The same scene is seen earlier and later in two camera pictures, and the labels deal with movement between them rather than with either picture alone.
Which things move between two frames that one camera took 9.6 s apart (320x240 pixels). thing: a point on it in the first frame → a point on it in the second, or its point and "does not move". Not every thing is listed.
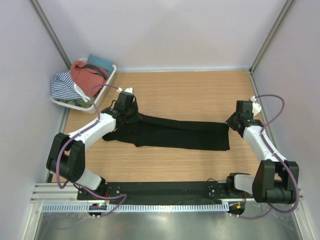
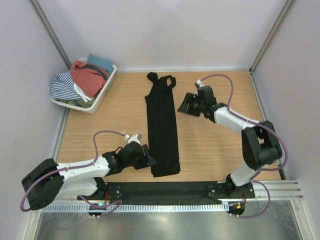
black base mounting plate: (153, 191) does not move
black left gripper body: (132, 113) → (140, 162)
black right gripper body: (231, 122) → (201, 106)
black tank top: (151, 131) → (162, 136)
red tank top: (85, 75) does not move
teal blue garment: (107, 64) does not move
